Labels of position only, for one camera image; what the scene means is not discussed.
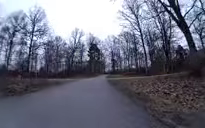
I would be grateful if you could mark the wood of bare trees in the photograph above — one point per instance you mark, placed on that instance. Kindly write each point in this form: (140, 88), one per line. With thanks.
(63, 56)

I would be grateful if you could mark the grey asphalt path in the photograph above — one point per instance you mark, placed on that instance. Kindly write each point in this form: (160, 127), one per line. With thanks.
(80, 106)

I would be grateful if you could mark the leaf-covered grass verge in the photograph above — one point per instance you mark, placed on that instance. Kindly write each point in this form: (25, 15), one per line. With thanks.
(23, 86)
(170, 93)

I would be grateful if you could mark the large bare tree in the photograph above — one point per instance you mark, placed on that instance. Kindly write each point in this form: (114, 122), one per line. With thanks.
(186, 33)

